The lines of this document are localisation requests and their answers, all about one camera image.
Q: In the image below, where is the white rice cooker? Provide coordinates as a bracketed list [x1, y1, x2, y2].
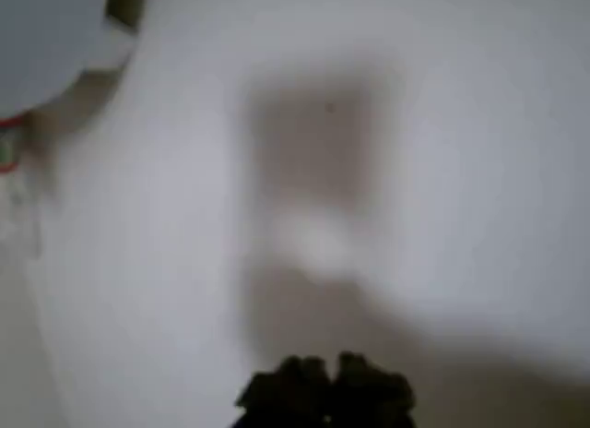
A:
[0, 0, 140, 120]

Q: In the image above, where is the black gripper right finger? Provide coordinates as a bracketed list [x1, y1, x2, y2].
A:
[327, 351, 416, 428]

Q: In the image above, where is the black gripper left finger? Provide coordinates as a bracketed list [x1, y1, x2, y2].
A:
[234, 353, 332, 428]

